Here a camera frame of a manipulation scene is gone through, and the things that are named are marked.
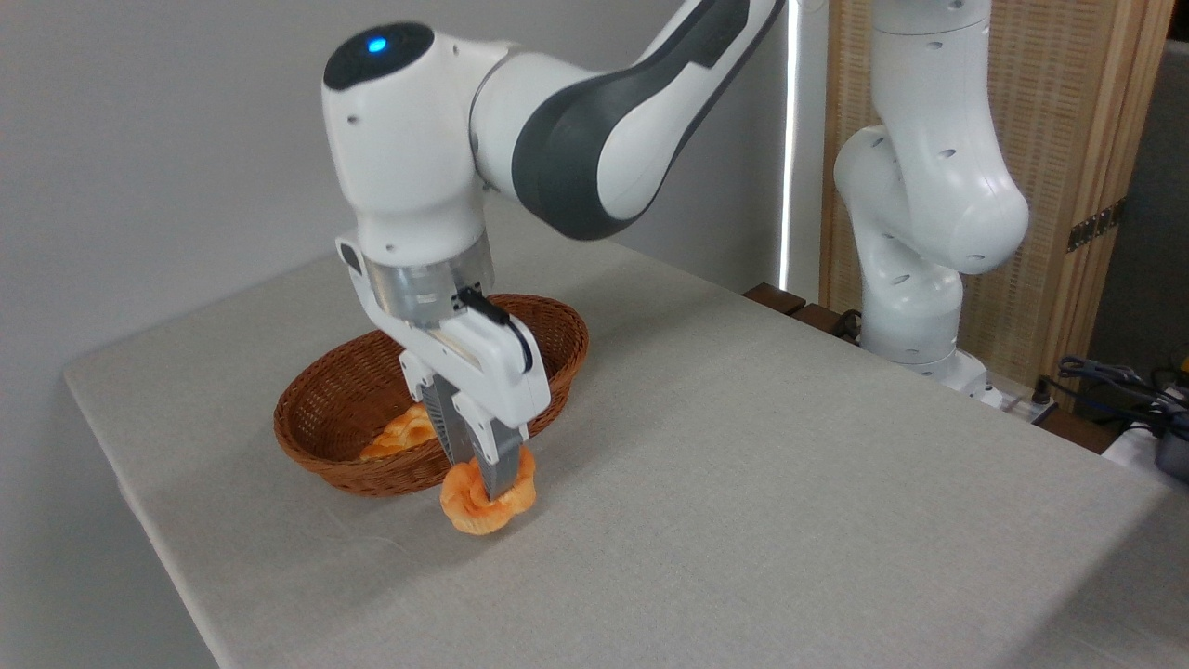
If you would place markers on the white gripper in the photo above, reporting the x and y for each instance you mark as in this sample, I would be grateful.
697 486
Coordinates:
492 372

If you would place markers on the wooden rattan folding screen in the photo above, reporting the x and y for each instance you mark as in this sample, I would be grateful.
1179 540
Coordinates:
1059 130

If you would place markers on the long braided bread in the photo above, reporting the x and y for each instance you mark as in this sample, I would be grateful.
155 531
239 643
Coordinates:
399 437

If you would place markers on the metal screen hinge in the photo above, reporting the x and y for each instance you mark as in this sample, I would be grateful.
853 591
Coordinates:
1096 226

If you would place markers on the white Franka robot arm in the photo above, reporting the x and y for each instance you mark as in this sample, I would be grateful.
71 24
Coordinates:
920 186

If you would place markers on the grey tablecloth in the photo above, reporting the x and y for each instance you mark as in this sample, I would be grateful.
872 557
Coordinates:
743 511

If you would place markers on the dark brown wooden block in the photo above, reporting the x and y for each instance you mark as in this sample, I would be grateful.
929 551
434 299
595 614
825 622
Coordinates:
773 298
822 319

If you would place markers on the brown wicker basket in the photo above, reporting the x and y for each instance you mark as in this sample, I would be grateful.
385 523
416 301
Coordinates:
334 437

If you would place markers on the round orange bread roll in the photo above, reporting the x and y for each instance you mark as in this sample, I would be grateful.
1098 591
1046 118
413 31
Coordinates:
474 511

